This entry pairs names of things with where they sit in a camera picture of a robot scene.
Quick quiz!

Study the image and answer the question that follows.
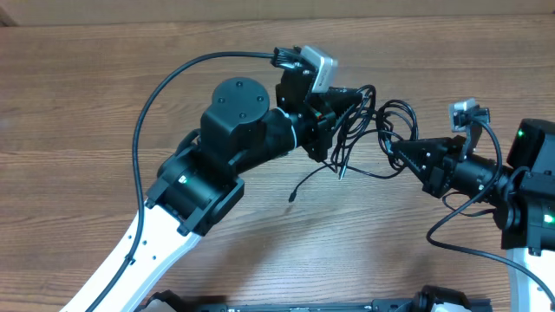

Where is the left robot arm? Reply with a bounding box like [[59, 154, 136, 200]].
[[66, 72, 362, 311]]

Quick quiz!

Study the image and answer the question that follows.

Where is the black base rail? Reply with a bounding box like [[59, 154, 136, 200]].
[[136, 285, 493, 312]]

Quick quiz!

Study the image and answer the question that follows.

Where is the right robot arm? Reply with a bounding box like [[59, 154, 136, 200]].
[[390, 117, 554, 311]]

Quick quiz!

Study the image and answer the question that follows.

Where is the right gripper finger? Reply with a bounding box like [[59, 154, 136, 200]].
[[392, 146, 442, 186], [390, 137, 453, 159]]

